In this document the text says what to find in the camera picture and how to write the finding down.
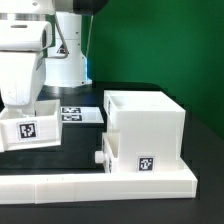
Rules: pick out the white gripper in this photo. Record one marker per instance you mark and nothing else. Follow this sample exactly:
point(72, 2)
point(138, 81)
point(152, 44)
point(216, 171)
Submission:
point(22, 76)

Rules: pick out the white drawer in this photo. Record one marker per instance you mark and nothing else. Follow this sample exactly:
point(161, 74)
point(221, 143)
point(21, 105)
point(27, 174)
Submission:
point(108, 155)
point(42, 130)

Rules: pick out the white drawer cabinet box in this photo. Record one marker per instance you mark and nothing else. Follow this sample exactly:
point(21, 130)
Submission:
point(149, 124)

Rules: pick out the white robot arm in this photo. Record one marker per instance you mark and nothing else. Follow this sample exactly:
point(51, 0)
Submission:
point(27, 30)

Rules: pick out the fiducial marker sheet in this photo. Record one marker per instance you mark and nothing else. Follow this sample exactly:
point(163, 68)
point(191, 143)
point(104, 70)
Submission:
point(72, 114)

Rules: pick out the white L-shaped fence wall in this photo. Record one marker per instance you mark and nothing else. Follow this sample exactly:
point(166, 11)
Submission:
point(54, 186)

